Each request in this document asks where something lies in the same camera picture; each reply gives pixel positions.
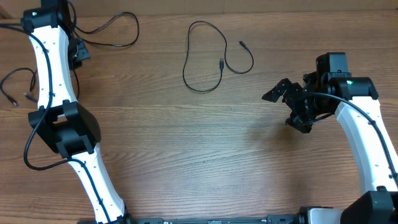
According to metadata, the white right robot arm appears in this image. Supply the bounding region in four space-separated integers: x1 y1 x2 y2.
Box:
262 52 397 224

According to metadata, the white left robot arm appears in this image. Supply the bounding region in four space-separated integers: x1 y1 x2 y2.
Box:
1 1 134 223

